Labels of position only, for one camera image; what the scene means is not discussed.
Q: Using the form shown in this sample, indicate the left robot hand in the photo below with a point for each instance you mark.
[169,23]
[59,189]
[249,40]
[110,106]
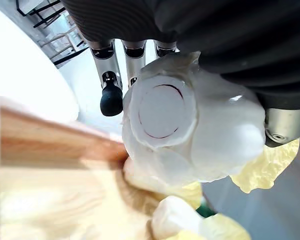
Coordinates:
[215,22]

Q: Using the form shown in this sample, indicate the napa cabbage with cut base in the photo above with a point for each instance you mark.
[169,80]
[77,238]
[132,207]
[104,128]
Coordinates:
[190,120]

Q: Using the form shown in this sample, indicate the green object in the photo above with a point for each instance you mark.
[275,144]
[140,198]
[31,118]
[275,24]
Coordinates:
[206,210]

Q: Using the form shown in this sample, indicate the napa cabbage pale yellow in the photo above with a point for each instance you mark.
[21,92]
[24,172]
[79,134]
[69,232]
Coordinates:
[185,222]

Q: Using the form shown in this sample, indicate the black metal frame rack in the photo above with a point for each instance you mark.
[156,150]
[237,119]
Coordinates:
[43,10]

